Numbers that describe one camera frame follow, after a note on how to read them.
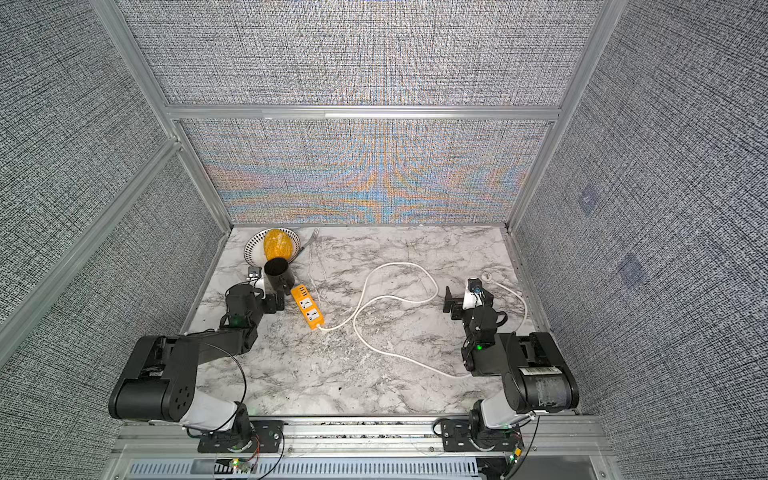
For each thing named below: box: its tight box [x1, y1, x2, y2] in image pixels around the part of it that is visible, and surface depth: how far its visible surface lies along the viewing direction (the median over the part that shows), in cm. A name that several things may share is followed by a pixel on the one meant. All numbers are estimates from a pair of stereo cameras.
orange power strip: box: [291, 284, 325, 330], surface depth 96 cm
